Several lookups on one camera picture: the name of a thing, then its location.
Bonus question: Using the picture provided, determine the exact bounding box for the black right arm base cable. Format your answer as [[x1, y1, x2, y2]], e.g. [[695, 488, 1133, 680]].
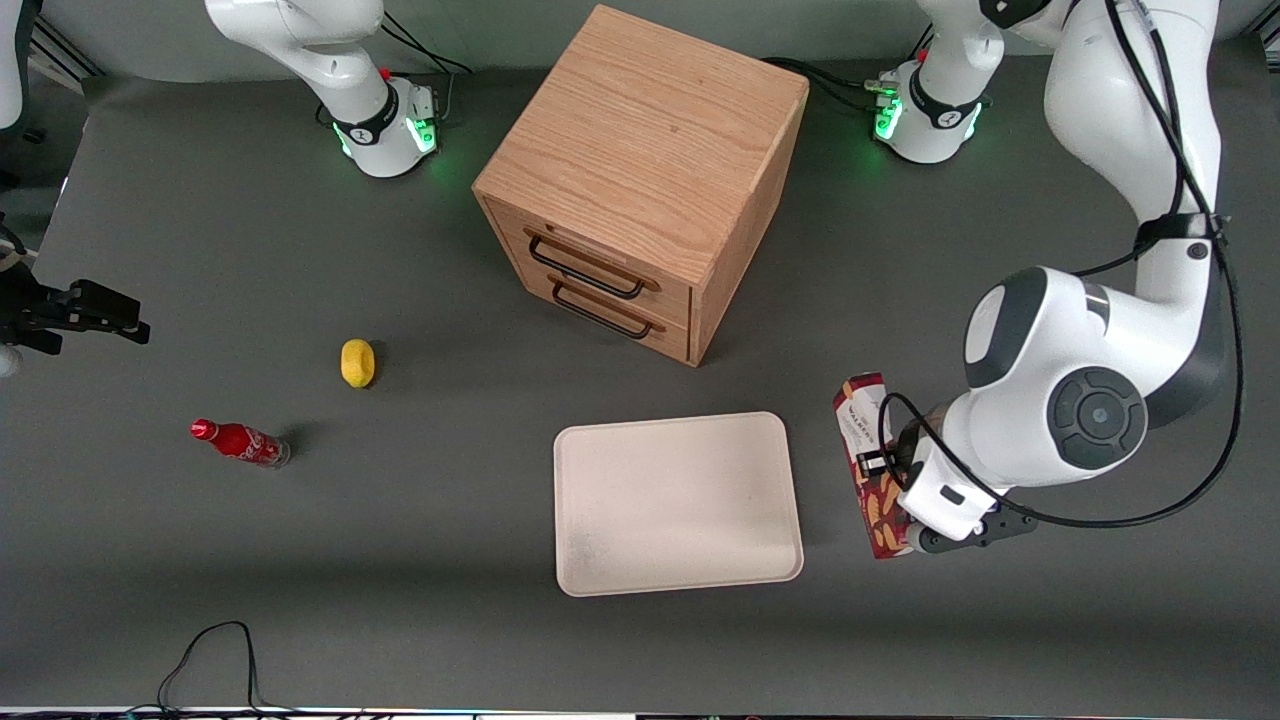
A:
[[380, 10, 474, 77]]

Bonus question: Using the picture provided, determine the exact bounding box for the wooden drawer front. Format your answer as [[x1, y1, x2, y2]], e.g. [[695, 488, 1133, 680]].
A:
[[484, 196, 694, 328], [497, 243, 693, 364]]

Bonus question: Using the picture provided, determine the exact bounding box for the black left arm base cable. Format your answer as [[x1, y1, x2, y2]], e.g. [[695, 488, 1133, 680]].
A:
[[762, 55, 901, 113]]

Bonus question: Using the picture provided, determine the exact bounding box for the white rectangular tray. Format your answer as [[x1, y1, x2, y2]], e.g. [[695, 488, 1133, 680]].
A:
[[553, 411, 805, 598]]

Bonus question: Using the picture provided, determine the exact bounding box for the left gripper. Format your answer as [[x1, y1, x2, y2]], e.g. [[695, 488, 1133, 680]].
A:
[[857, 432, 1004, 543]]

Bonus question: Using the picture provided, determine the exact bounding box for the yellow lemon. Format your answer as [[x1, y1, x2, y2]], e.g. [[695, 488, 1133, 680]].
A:
[[340, 338, 377, 389]]

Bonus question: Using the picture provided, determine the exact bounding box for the black cable loop on table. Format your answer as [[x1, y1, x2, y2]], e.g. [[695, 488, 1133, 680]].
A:
[[155, 620, 301, 717]]

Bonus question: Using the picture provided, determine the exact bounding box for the wooden drawer cabinet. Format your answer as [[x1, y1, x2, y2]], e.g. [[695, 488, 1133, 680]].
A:
[[472, 4, 811, 368]]

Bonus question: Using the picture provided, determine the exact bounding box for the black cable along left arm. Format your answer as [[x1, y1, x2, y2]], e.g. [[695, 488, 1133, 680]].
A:
[[876, 0, 1247, 529]]

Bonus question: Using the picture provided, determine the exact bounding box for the black arm base cable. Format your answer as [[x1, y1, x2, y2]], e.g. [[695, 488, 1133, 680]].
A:
[[380, 10, 474, 77], [762, 55, 901, 113]]

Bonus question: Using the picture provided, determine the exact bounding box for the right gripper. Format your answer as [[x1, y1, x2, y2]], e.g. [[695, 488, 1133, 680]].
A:
[[0, 268, 152, 358]]

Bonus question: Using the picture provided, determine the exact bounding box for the black drawer handle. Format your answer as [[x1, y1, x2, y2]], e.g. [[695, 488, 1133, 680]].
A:
[[525, 227, 662, 301], [548, 273, 667, 341]]

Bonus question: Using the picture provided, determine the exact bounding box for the red cookie box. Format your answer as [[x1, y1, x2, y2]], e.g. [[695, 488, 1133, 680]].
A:
[[832, 373, 917, 560]]

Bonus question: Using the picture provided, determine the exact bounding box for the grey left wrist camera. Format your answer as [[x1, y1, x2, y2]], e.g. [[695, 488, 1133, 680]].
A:
[[915, 505, 1038, 556]]

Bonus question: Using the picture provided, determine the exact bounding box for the red cola bottle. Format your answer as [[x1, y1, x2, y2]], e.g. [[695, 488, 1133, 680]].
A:
[[190, 418, 292, 469]]

